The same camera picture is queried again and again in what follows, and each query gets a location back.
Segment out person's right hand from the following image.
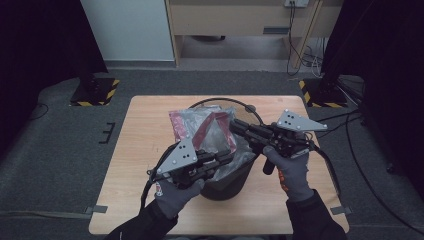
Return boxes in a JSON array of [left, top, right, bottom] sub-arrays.
[[262, 145, 315, 203]]

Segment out black curtain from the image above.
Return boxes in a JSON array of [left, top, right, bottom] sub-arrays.
[[320, 0, 424, 193]]

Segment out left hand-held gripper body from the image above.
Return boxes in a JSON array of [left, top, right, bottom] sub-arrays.
[[147, 137, 216, 190]]

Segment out white panel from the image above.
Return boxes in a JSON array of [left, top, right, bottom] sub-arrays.
[[80, 0, 176, 62]]

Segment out white cable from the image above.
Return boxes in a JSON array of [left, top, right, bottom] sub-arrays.
[[301, 36, 327, 78]]

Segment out grey power strip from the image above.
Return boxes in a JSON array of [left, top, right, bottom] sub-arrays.
[[283, 0, 310, 9]]

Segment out black mesh trash bin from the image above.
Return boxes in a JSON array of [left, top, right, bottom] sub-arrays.
[[187, 96, 267, 202]]

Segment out light wooden desk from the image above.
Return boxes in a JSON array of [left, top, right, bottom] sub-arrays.
[[165, 0, 345, 70]]

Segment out grey plastic garbage bag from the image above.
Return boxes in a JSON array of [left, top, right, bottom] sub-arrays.
[[168, 104, 258, 183]]

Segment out black power cable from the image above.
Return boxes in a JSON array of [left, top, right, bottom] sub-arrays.
[[285, 1, 304, 77]]

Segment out person's left hand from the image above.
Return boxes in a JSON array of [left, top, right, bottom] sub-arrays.
[[154, 177, 206, 220]]

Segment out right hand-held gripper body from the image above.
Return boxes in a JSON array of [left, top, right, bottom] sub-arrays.
[[254, 108, 329, 177]]

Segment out black stand base yellow stripes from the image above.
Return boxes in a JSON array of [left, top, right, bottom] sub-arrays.
[[69, 77, 121, 108], [298, 77, 350, 109]]

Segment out left hand-held gripper cable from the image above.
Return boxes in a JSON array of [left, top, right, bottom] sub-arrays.
[[140, 143, 179, 210]]

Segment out thin black floor cable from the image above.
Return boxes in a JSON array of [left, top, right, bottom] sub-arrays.
[[27, 102, 50, 122]]

